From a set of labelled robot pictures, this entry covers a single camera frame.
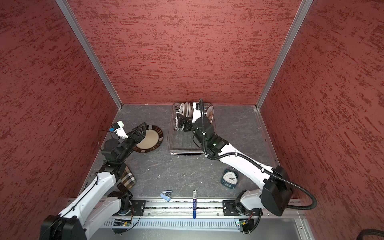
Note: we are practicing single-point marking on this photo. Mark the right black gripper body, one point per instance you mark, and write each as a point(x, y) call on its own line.
point(189, 126)

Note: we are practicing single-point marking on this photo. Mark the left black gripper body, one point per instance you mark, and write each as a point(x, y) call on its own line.
point(130, 142)

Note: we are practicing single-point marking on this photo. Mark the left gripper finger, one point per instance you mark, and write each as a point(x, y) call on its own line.
point(141, 127)
point(142, 135)

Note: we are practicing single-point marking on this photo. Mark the blue white striped plate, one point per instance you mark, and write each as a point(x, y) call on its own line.
point(181, 109)

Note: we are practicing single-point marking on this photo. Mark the white watermelon pattern plate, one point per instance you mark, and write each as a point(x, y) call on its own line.
point(187, 109)

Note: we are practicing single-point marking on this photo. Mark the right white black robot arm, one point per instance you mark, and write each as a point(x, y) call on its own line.
point(274, 187)

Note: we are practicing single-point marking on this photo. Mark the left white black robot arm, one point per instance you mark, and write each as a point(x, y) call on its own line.
point(82, 218)

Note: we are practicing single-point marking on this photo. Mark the rearmost brown rim plate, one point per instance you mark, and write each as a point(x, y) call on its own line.
point(210, 113)

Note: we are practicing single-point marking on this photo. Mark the plaid fabric pouch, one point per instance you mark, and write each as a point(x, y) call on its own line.
point(128, 179)

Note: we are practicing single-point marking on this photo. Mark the blue marker pen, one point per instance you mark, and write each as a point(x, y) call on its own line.
point(194, 204)

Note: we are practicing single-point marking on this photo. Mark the green alarm clock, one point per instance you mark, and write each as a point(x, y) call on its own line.
point(229, 179)

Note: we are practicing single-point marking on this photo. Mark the light blue clip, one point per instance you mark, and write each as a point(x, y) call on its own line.
point(166, 195)

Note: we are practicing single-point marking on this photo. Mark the left small circuit board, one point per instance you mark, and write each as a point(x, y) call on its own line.
point(120, 226)

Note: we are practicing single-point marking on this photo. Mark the small circuit board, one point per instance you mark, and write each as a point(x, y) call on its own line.
point(246, 226)
point(120, 226)

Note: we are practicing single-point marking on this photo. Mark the right small circuit board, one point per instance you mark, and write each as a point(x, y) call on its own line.
point(246, 226)

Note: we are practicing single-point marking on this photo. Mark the metal wire dish rack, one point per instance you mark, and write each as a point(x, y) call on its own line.
point(179, 142)

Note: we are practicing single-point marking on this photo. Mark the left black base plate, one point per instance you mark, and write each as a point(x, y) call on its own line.
point(132, 208)

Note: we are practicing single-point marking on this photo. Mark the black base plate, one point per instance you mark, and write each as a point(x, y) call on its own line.
point(234, 208)
point(132, 208)

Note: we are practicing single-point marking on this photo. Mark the aluminium front rail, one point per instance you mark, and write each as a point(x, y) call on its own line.
point(182, 208)

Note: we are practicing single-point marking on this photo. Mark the white slotted cable duct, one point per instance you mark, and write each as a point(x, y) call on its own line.
point(229, 225)

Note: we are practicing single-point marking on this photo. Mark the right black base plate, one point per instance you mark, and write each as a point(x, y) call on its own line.
point(234, 208)

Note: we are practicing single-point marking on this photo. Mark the left aluminium corner post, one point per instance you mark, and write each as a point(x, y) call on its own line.
point(78, 31)

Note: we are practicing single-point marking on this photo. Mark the aluminium corner post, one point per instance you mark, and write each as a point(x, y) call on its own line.
point(78, 31)
point(290, 37)

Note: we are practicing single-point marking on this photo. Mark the right aluminium corner post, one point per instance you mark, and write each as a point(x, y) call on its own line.
point(290, 37)

